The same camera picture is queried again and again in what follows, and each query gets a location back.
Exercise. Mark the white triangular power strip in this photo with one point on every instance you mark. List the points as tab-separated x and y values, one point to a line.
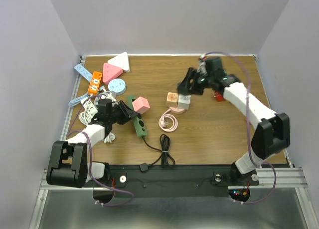
121	61

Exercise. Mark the pink triangular power strip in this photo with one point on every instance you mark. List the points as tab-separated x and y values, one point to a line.
110	72

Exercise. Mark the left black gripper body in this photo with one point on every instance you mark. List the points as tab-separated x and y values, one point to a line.
118	115

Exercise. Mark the orange power strip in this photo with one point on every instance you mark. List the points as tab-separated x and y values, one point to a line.
95	83

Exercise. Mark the red cube plug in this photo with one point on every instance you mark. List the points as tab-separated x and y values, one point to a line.
218	97

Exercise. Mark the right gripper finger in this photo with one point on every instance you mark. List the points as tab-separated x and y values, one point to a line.
186	88
191	76

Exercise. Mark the pink round socket with cable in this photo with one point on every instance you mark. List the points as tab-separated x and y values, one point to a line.
168	122

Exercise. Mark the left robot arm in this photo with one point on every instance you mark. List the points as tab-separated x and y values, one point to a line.
68	160

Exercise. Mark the pink cube socket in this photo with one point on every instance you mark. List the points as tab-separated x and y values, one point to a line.
141	105

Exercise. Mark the beige cube plug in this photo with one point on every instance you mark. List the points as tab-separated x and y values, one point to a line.
172	99

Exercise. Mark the green power strip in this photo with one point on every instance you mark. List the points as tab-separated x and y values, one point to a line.
138	122

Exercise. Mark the light blue power strip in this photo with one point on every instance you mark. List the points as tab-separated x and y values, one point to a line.
83	72

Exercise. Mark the blue round socket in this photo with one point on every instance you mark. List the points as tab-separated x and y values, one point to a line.
118	86

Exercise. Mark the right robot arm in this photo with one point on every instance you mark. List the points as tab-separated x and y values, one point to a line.
272	130

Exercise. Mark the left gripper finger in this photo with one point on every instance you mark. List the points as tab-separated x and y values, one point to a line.
125	108
132	115

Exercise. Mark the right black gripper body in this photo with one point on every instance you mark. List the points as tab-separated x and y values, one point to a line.
205	81

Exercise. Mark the white grey cube plug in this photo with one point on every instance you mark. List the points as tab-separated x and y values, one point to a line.
183	101

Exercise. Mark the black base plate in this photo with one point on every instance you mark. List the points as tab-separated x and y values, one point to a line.
180	181

